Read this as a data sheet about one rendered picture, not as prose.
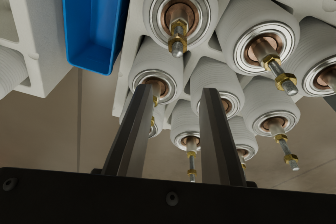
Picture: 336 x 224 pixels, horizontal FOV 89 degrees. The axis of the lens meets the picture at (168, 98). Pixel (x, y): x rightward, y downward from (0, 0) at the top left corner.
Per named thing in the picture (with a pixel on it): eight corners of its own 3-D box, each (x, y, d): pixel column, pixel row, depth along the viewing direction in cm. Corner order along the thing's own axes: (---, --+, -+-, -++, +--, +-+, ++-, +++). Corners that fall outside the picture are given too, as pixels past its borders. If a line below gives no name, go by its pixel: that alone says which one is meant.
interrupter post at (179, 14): (168, 25, 22) (166, 35, 20) (173, 5, 20) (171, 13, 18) (185, 30, 22) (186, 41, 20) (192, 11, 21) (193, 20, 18)
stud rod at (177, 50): (173, 24, 20) (169, 55, 15) (177, 17, 20) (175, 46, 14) (181, 28, 21) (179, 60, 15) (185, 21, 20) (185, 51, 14)
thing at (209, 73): (181, 57, 45) (180, 106, 31) (211, 30, 40) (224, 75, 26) (205, 78, 49) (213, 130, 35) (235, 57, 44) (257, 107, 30)
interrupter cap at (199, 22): (145, 38, 23) (144, 40, 23) (156, -28, 18) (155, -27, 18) (197, 53, 24) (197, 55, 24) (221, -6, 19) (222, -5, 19)
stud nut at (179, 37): (164, 45, 16) (164, 49, 16) (173, 29, 15) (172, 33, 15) (182, 54, 17) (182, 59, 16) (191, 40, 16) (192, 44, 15)
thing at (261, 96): (241, 90, 51) (261, 144, 37) (222, 71, 47) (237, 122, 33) (274, 71, 46) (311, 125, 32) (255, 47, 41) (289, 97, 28)
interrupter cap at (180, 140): (194, 152, 42) (194, 155, 42) (168, 141, 40) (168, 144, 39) (215, 138, 38) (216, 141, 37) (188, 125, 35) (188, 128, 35)
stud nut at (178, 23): (167, 30, 19) (167, 33, 19) (175, 16, 18) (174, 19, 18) (182, 38, 20) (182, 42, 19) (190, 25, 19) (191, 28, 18)
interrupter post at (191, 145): (192, 144, 40) (192, 157, 37) (183, 140, 39) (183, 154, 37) (199, 139, 38) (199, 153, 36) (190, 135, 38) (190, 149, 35)
